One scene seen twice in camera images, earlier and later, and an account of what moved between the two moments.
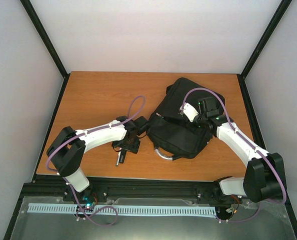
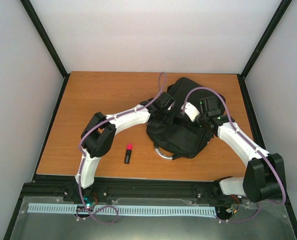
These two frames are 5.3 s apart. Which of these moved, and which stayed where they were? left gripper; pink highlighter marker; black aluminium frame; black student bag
Moved: pink highlighter marker; left gripper
Stayed: black aluminium frame; black student bag
